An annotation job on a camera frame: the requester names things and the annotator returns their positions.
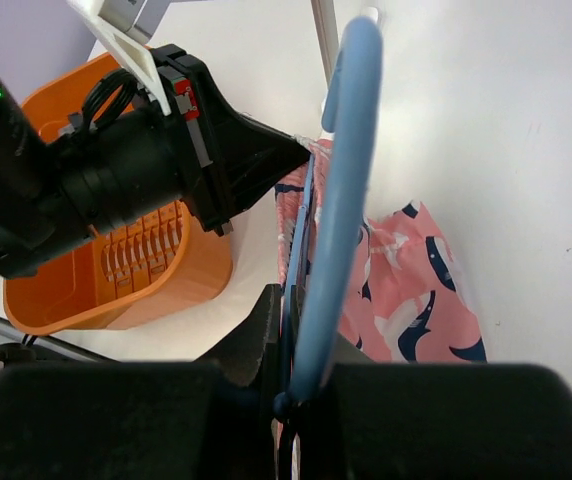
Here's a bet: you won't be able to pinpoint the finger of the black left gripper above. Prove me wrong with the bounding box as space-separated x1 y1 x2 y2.
205 76 310 222

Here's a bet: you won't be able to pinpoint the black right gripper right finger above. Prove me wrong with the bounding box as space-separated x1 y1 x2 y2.
295 332 572 480

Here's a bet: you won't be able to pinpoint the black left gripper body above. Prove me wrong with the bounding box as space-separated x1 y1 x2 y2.
151 44 233 236

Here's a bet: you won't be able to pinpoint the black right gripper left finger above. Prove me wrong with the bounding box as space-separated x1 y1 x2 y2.
0 284 281 479

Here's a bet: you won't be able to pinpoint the blue wire hanger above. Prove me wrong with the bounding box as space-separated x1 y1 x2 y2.
273 15 383 421

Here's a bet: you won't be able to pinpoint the pink shark print shorts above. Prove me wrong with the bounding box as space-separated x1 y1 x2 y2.
274 136 487 363

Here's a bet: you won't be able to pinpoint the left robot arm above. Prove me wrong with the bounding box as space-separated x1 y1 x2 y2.
0 44 309 279

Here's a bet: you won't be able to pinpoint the metal clothes rack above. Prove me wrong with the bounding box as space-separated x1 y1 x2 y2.
310 0 382 91

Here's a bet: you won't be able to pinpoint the orange plastic basket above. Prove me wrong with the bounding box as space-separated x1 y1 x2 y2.
3 53 233 336

